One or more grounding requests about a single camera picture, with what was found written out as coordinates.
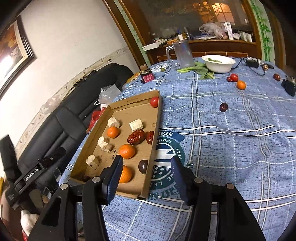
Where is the far red date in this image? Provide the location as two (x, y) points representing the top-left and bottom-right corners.
(273, 73), (281, 81)

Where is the green leafy vegetable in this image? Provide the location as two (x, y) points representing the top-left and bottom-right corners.
(177, 62), (215, 79)

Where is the black power adapter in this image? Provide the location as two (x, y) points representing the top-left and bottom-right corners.
(245, 59), (259, 68)

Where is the red tomato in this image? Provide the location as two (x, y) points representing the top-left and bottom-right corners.
(150, 96), (159, 108)
(229, 73), (239, 82)

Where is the lone red date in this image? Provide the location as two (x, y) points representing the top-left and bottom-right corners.
(146, 131), (154, 145)

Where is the large red date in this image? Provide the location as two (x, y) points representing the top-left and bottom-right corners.
(127, 130), (146, 145)

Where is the blue plaid tablecloth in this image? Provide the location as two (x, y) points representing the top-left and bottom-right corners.
(59, 57), (296, 241)

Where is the dark date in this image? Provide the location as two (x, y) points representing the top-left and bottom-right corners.
(219, 102), (228, 113)

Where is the clear plastic bag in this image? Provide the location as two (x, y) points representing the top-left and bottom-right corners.
(94, 84), (121, 106)

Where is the pink plastic bag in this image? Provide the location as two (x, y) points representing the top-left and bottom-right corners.
(199, 23), (228, 40)

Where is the white tall box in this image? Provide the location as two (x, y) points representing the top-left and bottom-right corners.
(224, 22), (234, 40)

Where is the small red-labelled jar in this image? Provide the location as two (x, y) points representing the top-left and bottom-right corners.
(140, 64), (154, 84)

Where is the wooden cabinet counter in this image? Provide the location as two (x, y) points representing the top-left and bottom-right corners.
(147, 39), (262, 64)

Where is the red plastic bag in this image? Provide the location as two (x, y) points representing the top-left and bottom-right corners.
(86, 107), (106, 133)

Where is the black teapot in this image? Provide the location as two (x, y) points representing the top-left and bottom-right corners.
(281, 76), (296, 96)

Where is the dark plum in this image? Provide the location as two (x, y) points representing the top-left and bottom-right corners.
(138, 160), (149, 175)

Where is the black sofa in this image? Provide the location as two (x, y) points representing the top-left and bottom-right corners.
(18, 63), (133, 191)

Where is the clear glass pitcher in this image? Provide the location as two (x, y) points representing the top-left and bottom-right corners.
(166, 40), (195, 70)

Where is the framed wall picture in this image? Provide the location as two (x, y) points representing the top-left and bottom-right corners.
(1, 16), (35, 97)

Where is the orange tangerine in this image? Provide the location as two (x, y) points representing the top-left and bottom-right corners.
(119, 165), (132, 183)
(107, 126), (119, 138)
(236, 80), (246, 90)
(119, 144), (135, 159)

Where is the cardboard box tray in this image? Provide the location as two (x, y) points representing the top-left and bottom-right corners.
(70, 90), (160, 199)

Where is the white bowl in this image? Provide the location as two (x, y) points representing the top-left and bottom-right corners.
(201, 55), (236, 73)

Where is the white sugarcane chunk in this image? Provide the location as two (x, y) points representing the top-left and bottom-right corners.
(86, 155), (99, 170)
(97, 136), (113, 152)
(129, 119), (144, 132)
(108, 117), (120, 128)

